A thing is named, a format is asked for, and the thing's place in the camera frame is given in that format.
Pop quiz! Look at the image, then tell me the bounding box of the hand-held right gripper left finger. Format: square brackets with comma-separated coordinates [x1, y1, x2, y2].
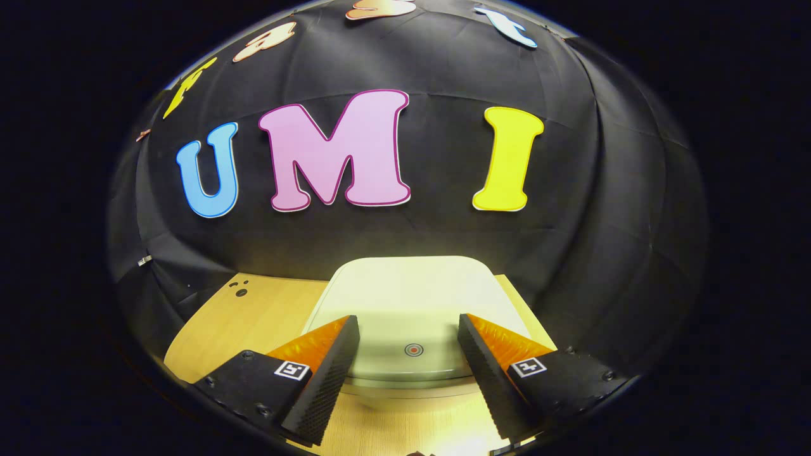
[193, 315, 361, 447]

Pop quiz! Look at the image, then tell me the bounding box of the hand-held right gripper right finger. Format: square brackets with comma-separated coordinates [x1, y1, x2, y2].
[457, 313, 635, 441]

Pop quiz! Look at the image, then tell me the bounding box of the light green desktop garbage bin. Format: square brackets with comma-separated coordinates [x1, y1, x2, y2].
[301, 255, 533, 412]

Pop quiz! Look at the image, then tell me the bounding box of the wooden desktop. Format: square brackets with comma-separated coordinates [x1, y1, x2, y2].
[163, 272, 558, 456]

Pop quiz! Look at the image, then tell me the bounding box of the black backdrop cloth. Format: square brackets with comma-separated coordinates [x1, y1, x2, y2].
[106, 0, 709, 381]

